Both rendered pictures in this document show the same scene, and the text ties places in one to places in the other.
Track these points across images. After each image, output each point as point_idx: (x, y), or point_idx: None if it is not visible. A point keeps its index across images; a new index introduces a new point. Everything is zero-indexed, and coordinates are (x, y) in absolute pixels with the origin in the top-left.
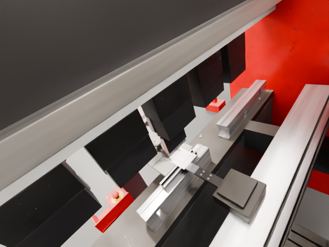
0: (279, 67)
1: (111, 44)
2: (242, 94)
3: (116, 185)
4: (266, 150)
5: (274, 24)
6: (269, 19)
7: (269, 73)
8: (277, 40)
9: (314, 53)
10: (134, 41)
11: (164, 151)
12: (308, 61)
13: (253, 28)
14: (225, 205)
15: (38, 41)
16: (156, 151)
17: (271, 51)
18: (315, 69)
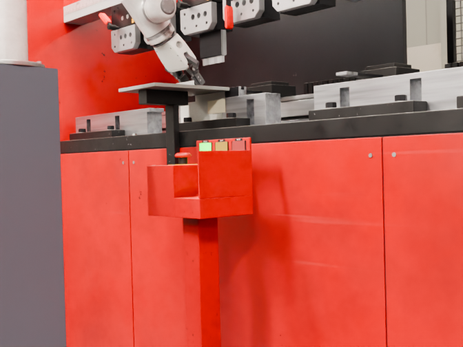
0: (93, 103)
1: None
2: (75, 133)
3: (7, 328)
4: None
5: (82, 43)
6: (76, 35)
7: (82, 113)
8: (87, 65)
9: (124, 87)
10: None
11: (199, 73)
12: (120, 96)
13: (58, 40)
14: (282, 88)
15: None
16: (196, 70)
17: (82, 78)
18: (128, 108)
